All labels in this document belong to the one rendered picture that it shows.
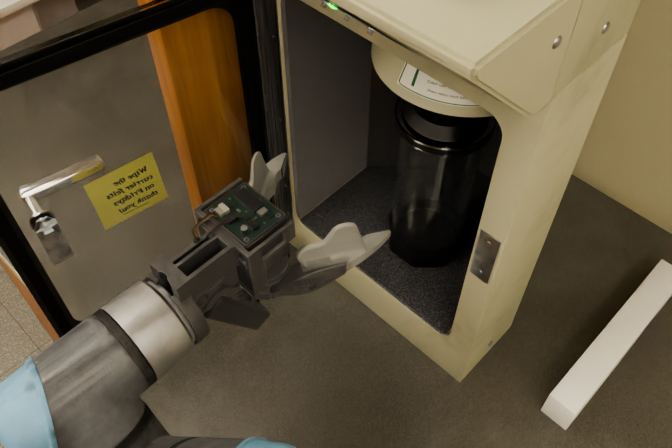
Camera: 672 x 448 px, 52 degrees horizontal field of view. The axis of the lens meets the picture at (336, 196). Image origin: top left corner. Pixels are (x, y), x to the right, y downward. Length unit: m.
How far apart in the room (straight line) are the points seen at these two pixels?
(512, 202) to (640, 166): 0.52
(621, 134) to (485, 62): 0.72
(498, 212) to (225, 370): 0.43
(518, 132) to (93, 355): 0.36
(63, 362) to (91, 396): 0.03
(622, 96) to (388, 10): 0.68
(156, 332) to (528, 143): 0.32
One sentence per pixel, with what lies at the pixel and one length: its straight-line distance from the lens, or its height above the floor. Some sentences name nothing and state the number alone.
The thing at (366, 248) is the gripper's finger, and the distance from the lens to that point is 0.63.
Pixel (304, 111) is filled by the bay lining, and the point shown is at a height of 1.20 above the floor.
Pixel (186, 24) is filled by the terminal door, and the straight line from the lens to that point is 0.67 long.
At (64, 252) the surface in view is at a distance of 0.76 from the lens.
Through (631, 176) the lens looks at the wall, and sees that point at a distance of 1.12.
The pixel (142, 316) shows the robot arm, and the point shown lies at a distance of 0.56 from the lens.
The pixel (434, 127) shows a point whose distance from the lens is 0.71.
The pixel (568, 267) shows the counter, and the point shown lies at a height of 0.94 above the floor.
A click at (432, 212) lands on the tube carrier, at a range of 0.79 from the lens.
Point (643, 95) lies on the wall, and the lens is 1.04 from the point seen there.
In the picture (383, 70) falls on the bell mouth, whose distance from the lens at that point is 0.65.
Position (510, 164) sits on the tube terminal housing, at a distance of 0.58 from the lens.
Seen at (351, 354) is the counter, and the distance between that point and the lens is 0.90.
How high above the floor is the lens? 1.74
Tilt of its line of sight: 50 degrees down
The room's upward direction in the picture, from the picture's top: straight up
